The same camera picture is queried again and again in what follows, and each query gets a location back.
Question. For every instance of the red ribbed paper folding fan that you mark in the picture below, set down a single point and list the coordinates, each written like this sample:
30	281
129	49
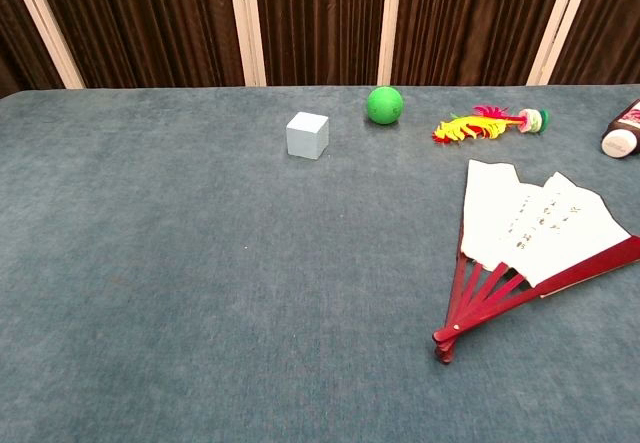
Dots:
500	213

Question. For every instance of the light blue cube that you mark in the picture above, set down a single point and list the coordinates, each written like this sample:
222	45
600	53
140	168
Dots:
306	135

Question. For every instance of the green ball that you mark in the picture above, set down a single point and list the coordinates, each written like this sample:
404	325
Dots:
384	105

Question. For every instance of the blue grey table cloth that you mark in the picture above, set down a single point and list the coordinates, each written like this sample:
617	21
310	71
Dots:
200	288

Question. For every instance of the colourful feather shuttlecock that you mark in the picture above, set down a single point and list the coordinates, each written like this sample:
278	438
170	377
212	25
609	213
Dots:
470	128

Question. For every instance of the brown bottle white cap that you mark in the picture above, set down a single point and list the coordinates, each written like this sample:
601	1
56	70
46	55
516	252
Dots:
622	135

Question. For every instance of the white screen frame post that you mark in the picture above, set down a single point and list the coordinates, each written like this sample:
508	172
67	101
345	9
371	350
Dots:
247	28
560	28
47	28
390	28

